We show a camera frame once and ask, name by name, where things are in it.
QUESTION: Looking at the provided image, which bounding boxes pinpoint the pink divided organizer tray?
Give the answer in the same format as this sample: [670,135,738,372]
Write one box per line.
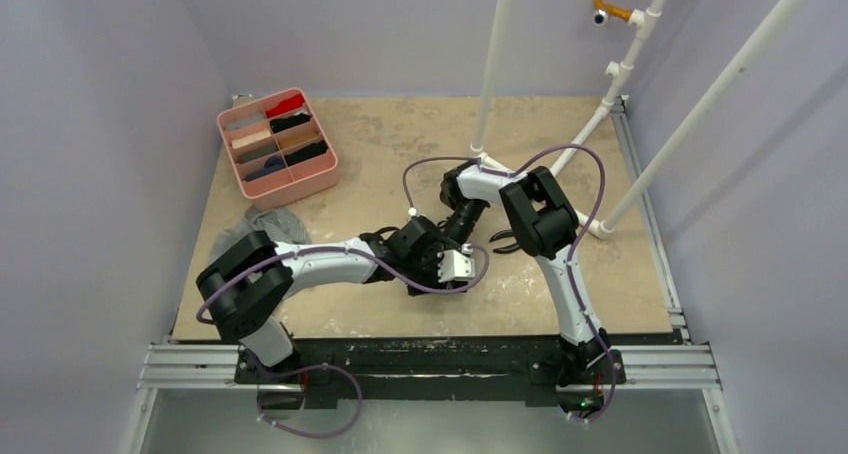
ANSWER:
[216,87,340,211]

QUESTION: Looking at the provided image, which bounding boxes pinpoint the red rolled garment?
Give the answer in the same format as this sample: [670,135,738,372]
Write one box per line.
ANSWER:
[265,94,305,118]

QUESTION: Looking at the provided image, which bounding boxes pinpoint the black rolled garment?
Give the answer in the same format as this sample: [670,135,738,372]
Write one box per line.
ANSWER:
[269,113,312,133]
[284,141,329,166]

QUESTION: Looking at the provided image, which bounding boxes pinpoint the black handled pliers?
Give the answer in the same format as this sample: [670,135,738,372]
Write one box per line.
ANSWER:
[489,229,525,256]

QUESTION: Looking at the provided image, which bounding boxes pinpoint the aluminium rail frame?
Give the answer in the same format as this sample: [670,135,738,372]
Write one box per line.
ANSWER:
[122,95,740,454]

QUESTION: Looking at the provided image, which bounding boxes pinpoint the grey striped underwear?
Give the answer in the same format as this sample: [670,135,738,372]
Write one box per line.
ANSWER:
[207,206,312,264]

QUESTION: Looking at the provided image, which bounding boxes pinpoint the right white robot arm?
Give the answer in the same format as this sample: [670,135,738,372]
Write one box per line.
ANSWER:
[440,161,609,381]

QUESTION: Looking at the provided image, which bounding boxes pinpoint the navy rolled garment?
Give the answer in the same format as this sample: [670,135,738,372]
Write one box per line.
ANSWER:
[244,155,286,182]

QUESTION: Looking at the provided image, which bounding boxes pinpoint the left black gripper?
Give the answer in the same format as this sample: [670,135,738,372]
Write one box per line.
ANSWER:
[400,245,452,294]

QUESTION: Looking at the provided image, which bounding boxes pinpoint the white pvc pipe frame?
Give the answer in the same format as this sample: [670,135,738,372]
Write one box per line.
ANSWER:
[469,0,808,239]

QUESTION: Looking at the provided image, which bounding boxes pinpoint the black rolled garment upper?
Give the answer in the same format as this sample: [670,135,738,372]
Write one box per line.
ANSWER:
[269,113,312,133]

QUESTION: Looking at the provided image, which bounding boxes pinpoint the black rolled garment lower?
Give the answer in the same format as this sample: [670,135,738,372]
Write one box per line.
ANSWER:
[284,141,329,166]

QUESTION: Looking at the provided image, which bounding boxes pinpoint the orange mounted camera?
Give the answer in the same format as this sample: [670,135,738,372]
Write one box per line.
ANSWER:
[593,0,633,26]

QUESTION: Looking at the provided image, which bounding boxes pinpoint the beige rolled garment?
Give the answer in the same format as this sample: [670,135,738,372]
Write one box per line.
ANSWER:
[231,129,272,150]

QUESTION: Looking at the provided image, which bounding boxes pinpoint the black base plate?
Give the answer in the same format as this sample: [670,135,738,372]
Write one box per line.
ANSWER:
[234,334,627,414]

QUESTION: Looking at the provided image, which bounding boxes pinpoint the dark grey rolled garment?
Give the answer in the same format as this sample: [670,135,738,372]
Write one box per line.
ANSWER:
[238,143,279,164]

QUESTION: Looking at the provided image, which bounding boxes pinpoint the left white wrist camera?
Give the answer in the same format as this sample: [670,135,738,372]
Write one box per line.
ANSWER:
[437,244,477,283]

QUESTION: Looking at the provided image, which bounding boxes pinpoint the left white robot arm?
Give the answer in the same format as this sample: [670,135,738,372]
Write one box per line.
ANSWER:
[196,216,476,383]

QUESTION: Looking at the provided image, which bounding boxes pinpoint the black underwear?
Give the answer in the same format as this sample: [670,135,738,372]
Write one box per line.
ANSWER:
[406,281,468,297]

